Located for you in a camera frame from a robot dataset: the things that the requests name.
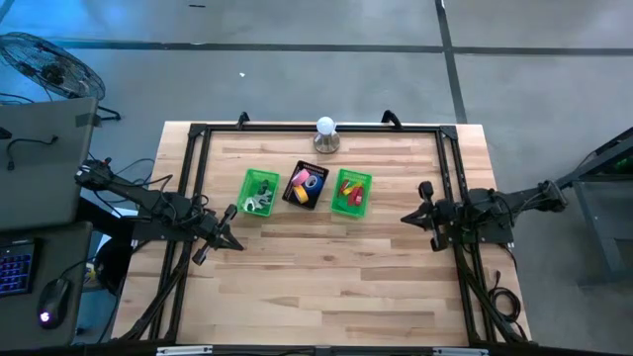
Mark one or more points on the dark metal cart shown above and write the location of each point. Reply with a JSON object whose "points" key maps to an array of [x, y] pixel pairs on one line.
{"points": [[588, 227]]}

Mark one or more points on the black aluminium table frame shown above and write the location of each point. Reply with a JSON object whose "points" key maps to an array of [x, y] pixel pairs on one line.
{"points": [[247, 128]]}

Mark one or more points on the black plastic basket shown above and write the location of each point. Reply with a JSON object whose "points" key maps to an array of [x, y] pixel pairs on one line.
{"points": [[320, 200]]}

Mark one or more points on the yellow tape roll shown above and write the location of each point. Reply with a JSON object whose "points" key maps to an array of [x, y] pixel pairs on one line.
{"points": [[300, 195]]}

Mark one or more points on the black staple remover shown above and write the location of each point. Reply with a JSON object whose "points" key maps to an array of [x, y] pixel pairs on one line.
{"points": [[263, 185]]}

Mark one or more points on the black round stool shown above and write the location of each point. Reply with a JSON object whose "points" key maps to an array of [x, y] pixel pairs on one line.
{"points": [[111, 267]]}

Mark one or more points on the green basket for staple removers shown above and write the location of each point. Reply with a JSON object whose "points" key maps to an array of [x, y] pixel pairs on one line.
{"points": [[247, 178]]}

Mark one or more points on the backlit black keyboard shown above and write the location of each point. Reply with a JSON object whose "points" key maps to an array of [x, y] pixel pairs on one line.
{"points": [[15, 267]]}

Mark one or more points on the green basket for staplers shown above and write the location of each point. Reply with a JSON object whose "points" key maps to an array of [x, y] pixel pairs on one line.
{"points": [[346, 210]]}

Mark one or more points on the gray tape patch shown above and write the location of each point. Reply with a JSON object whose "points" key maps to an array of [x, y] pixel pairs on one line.
{"points": [[88, 119]]}

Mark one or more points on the gray side table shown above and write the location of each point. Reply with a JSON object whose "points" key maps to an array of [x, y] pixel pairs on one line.
{"points": [[44, 183]]}

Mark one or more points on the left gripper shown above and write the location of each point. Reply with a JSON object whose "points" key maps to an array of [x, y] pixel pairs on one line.
{"points": [[212, 230]]}

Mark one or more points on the black floor fan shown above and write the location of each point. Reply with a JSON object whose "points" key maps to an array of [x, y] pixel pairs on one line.
{"points": [[52, 69]]}

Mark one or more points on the white bulb brass lamp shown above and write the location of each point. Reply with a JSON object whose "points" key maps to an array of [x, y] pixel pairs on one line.
{"points": [[326, 141]]}

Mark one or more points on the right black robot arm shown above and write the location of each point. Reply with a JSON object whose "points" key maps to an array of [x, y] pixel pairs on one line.
{"points": [[524, 198]]}

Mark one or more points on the blue tape roll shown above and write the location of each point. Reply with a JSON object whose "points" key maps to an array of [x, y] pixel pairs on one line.
{"points": [[319, 188]]}

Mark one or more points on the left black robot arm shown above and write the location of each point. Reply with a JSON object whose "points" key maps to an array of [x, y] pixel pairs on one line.
{"points": [[148, 200]]}

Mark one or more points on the dark gray computer desk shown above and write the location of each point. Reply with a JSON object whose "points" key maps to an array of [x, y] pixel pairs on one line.
{"points": [[29, 336]]}

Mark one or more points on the pink tape roll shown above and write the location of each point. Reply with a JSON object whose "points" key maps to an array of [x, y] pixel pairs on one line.
{"points": [[298, 178]]}

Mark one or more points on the silver metal bracket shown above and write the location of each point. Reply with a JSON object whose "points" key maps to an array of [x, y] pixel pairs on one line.
{"points": [[183, 350], [460, 351]]}

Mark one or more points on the yellow mini stapler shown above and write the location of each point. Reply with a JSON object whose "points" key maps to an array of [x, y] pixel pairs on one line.
{"points": [[352, 188]]}

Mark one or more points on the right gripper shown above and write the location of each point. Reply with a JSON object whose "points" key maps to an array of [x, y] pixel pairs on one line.
{"points": [[440, 217]]}

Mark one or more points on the black computer mouse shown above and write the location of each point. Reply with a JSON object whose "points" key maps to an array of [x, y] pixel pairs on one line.
{"points": [[54, 301]]}

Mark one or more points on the white paper sheet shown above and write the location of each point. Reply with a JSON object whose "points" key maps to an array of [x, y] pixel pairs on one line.
{"points": [[118, 212]]}

